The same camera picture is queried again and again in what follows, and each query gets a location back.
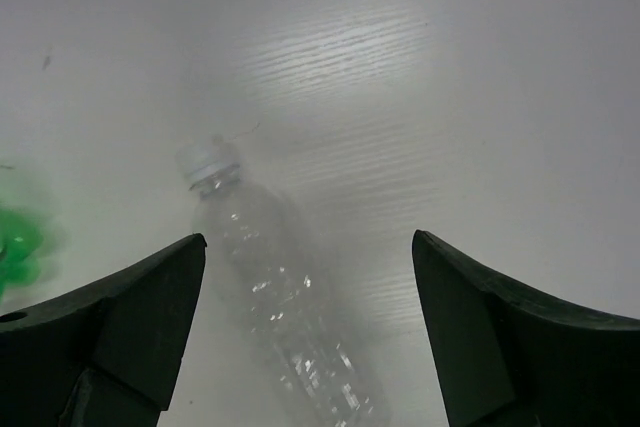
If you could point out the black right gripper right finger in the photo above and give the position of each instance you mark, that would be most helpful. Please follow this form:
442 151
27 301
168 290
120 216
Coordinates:
507 354

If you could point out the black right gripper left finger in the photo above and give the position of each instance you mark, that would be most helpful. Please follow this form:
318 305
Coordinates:
108 353

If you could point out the clear bottle white cap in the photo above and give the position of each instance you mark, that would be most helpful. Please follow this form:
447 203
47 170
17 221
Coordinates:
268 275

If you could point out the green plastic bottle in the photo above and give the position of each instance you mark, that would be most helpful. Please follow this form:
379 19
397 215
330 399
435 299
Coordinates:
31 235

